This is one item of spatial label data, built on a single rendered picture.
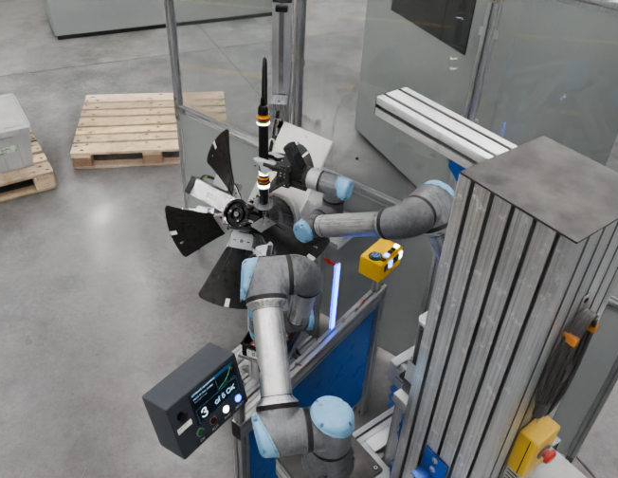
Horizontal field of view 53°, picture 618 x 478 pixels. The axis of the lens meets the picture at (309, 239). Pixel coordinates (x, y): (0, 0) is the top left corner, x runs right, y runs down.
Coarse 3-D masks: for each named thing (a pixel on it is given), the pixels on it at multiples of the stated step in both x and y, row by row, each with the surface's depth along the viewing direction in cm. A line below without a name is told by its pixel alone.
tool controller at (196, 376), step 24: (192, 360) 177; (216, 360) 175; (168, 384) 169; (192, 384) 168; (216, 384) 173; (240, 384) 181; (168, 408) 161; (192, 408) 168; (216, 408) 175; (168, 432) 167; (192, 432) 170
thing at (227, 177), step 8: (224, 136) 243; (216, 144) 249; (224, 144) 243; (216, 152) 249; (224, 152) 244; (208, 160) 258; (216, 160) 251; (224, 160) 244; (216, 168) 253; (224, 168) 245; (224, 176) 248; (232, 176) 240; (232, 184) 241; (232, 192) 245
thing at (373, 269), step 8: (384, 240) 250; (368, 248) 245; (376, 248) 245; (384, 248) 245; (400, 248) 246; (360, 256) 242; (368, 256) 241; (384, 256) 242; (392, 256) 243; (360, 264) 244; (368, 264) 241; (376, 264) 238; (384, 264) 239; (360, 272) 246; (368, 272) 244; (376, 272) 240; (384, 272) 242; (376, 280) 243
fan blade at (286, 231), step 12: (276, 228) 234; (288, 228) 235; (264, 240) 228; (276, 240) 228; (288, 240) 229; (312, 240) 230; (324, 240) 230; (276, 252) 225; (288, 252) 225; (300, 252) 225; (312, 252) 225
